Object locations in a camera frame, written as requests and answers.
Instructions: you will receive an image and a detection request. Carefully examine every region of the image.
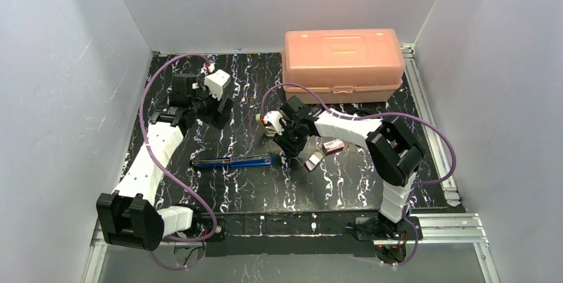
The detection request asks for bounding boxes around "cardboard staples tray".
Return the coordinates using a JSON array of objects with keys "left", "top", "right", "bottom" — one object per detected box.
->
[{"left": 304, "top": 151, "right": 325, "bottom": 172}]

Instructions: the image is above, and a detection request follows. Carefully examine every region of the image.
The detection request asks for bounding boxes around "blue stapler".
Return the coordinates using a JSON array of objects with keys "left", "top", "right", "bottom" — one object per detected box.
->
[{"left": 190, "top": 154, "right": 275, "bottom": 169}]

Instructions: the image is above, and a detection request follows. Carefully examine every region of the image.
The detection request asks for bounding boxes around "red staples box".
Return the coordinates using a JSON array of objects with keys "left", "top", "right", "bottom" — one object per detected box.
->
[{"left": 322, "top": 140, "right": 345, "bottom": 155}]

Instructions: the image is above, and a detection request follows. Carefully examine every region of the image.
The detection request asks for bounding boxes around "beige stapler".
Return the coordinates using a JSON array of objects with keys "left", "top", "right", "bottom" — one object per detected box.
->
[{"left": 255, "top": 114, "right": 277, "bottom": 138}]

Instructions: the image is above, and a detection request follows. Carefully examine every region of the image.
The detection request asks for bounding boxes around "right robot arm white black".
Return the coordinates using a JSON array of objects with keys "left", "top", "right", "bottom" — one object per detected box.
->
[{"left": 261, "top": 96, "right": 425, "bottom": 238}]

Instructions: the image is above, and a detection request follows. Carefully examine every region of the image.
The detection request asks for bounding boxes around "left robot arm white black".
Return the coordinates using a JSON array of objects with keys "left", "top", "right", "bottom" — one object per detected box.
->
[{"left": 96, "top": 70, "right": 233, "bottom": 251}]

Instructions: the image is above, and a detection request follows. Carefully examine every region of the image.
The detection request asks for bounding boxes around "orange plastic toolbox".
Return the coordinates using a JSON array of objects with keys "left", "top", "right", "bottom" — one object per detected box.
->
[{"left": 282, "top": 29, "right": 406, "bottom": 104}]

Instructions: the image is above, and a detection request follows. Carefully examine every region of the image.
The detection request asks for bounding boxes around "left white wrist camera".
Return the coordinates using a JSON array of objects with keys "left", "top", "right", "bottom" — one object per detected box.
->
[{"left": 204, "top": 70, "right": 231, "bottom": 100}]

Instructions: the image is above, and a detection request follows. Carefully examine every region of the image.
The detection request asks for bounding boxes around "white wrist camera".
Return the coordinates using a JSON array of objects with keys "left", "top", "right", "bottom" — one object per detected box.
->
[
  {"left": 262, "top": 111, "right": 284, "bottom": 137},
  {"left": 204, "top": 70, "right": 231, "bottom": 100}
]

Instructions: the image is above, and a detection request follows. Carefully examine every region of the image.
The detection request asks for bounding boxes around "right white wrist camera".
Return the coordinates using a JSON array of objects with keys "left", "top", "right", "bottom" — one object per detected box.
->
[{"left": 262, "top": 111, "right": 284, "bottom": 137}]

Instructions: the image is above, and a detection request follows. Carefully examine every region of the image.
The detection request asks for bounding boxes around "coiled black cable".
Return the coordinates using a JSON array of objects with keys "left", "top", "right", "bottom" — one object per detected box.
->
[{"left": 349, "top": 104, "right": 388, "bottom": 119}]

